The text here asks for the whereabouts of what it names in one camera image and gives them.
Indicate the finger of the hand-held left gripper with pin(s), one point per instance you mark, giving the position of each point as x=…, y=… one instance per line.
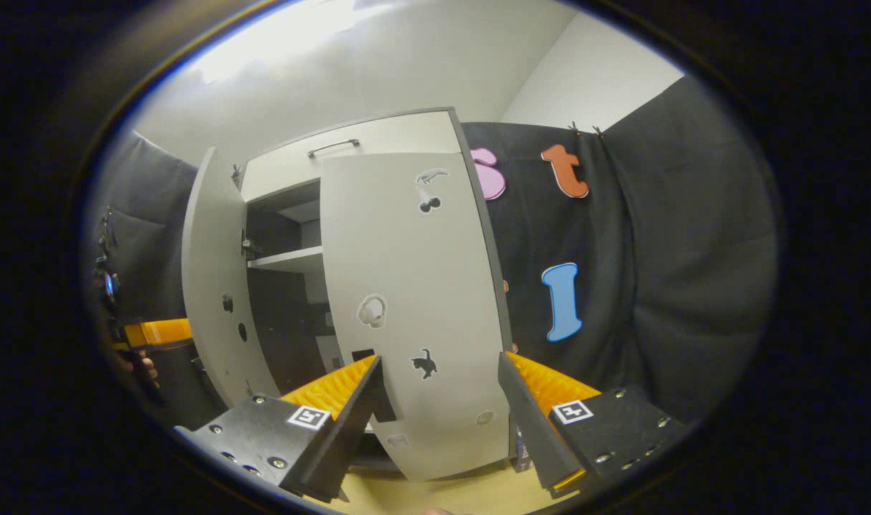
x=160, y=332

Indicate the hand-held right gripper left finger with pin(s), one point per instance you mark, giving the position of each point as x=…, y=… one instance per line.
x=350, y=429

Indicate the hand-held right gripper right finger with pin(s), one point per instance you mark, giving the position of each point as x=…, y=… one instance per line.
x=528, y=422

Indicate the white cabinet door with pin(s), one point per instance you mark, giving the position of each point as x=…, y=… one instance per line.
x=210, y=272
x=407, y=250

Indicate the white shoe cabinet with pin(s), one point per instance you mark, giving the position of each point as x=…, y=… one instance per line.
x=285, y=343

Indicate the white cabinet shelf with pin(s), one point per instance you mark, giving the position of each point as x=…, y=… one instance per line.
x=292, y=257

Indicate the white cabinet drawer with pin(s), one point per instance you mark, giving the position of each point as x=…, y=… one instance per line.
x=392, y=136

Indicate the small dark box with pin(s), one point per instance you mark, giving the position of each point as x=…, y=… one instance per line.
x=521, y=450

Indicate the black backdrop cloth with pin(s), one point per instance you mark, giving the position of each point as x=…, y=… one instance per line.
x=693, y=250
x=156, y=214

